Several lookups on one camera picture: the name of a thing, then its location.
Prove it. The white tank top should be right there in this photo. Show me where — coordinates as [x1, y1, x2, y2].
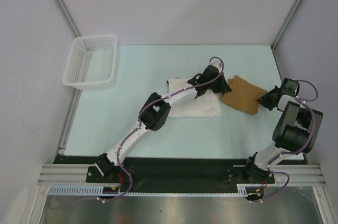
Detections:
[168, 90, 221, 118]

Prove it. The tan tank top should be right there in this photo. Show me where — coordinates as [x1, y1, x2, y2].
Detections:
[220, 75, 267, 115]

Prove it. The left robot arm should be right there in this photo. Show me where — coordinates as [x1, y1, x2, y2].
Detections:
[95, 62, 231, 182]

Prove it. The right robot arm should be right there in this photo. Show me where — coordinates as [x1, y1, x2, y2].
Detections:
[243, 78, 323, 183]

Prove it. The white plastic basket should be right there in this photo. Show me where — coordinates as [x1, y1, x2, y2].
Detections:
[62, 34, 118, 90]

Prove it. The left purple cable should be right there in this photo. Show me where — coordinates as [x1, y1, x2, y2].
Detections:
[97, 56, 225, 204]

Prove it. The white cable duct right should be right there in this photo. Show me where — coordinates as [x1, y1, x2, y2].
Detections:
[237, 183, 265, 197]

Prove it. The white cable duct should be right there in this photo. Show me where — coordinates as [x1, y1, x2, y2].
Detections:
[49, 185, 120, 196]
[237, 183, 265, 197]

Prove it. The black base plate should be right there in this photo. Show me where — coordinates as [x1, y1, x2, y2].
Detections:
[52, 155, 309, 193]

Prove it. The right aluminium corner post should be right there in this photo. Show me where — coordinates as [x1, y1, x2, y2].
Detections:
[271, 0, 304, 52]

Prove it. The aluminium corner post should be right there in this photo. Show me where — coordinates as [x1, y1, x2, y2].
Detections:
[271, 0, 304, 52]
[54, 0, 81, 38]

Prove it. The white cable duct left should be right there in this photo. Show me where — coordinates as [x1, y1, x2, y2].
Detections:
[49, 185, 120, 196]

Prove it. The left aluminium corner post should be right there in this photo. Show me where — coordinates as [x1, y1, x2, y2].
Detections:
[54, 0, 81, 38]

